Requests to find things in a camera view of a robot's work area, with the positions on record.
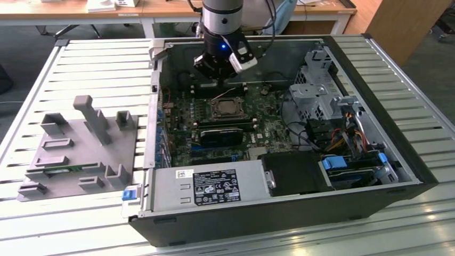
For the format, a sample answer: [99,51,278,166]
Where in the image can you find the black RAM slot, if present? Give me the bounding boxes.
[198,118,255,125]
[198,121,255,128]
[194,90,246,95]
[196,124,255,131]
[194,84,247,90]
[194,87,247,93]
[196,126,255,133]

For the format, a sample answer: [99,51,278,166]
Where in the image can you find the black drive bay box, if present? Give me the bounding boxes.
[260,153,334,197]

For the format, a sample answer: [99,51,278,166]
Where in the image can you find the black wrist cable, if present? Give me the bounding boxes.
[258,0,279,58]

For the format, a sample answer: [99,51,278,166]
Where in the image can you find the silver drive cage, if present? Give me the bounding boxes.
[287,47,370,122]

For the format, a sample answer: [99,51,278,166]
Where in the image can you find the grey parts rack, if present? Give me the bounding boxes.
[16,94,140,203]

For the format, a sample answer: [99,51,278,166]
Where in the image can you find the wire locking lever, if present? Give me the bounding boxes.
[212,86,236,101]

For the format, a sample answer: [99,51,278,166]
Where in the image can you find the black and silver PC case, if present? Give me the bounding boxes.
[127,33,439,247]

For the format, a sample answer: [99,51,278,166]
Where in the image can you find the yellow red power wires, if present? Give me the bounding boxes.
[330,127,367,151]

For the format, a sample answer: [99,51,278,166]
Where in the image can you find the green RAM stick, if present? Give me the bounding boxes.
[43,164,100,174]

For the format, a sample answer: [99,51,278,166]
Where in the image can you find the black round bin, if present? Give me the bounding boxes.
[0,63,15,94]

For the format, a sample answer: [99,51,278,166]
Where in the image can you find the black expansion slot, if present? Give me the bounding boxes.
[191,157,232,164]

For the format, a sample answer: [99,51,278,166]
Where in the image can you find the blue case latch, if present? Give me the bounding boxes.
[122,187,139,202]

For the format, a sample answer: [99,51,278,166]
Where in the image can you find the silver chipset heatsink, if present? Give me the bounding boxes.
[247,147,268,158]

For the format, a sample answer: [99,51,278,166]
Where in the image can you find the blue disk carrier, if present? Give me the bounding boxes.
[320,156,348,171]

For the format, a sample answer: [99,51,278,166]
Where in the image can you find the black graphics card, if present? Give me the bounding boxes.
[198,128,246,147]

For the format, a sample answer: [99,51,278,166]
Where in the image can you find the green motherboard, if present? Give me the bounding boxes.
[158,84,296,168]

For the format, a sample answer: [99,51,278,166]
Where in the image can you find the white box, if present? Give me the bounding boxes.
[88,0,119,13]

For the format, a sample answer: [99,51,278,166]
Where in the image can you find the grey power supply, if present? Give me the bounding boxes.
[146,159,275,214]

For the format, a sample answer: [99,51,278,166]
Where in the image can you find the wooden cabinet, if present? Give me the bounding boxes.
[366,0,451,66]

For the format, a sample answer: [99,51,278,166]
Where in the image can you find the CPU socket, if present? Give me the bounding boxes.
[211,97,247,118]

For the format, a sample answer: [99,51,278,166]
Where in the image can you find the black looped cable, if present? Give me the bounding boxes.
[279,92,323,150]

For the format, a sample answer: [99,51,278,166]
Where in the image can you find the black office chair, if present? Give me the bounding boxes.
[431,14,455,43]

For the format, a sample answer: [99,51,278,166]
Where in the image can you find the metal socket cover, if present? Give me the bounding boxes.
[212,97,247,118]

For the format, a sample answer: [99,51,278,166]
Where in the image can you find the silver CPU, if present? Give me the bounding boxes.
[219,101,238,114]

